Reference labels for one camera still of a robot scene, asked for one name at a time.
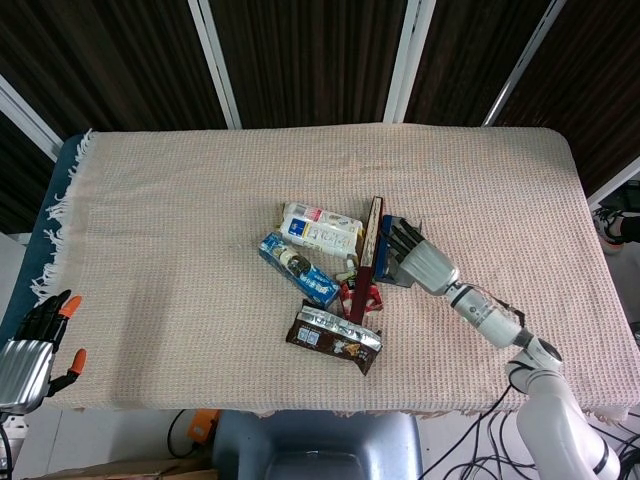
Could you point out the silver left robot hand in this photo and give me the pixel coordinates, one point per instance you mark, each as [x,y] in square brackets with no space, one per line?
[22,367]

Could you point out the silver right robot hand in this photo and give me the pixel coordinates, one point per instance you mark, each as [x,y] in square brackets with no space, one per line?
[427,267]

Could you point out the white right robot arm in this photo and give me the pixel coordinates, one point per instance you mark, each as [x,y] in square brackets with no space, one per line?
[545,400]

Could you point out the blue grey glasses case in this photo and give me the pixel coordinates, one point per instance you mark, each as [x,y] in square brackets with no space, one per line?
[384,250]

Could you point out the blue snack box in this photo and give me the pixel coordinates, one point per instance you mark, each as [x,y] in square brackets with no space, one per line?
[300,270]

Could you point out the brown cardboard box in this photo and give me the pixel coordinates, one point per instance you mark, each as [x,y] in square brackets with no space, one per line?
[125,470]

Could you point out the dark red hardcover book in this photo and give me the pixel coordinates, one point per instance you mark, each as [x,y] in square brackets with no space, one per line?
[367,260]

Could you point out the red white candy wrapper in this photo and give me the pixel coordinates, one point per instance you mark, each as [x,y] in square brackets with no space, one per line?
[372,300]

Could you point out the yellow snack packet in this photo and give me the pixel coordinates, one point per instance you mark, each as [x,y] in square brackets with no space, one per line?
[360,247]

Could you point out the white snack packet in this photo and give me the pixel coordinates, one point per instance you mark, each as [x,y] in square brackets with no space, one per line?
[320,230]

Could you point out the brown chocolate snack bag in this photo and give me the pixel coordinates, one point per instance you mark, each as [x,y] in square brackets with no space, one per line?
[332,340]

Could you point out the black white shoe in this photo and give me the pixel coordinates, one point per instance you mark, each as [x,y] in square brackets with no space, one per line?
[611,227]

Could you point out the orange device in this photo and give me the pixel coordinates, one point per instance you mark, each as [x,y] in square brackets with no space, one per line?
[202,430]

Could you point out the teal table pad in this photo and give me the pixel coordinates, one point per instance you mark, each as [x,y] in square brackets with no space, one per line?
[60,165]

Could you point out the beige waffle tablecloth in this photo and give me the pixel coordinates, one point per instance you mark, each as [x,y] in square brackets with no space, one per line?
[200,225]

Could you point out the white partition post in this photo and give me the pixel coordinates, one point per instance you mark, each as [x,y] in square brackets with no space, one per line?
[25,115]
[215,60]
[407,60]
[617,180]
[522,60]

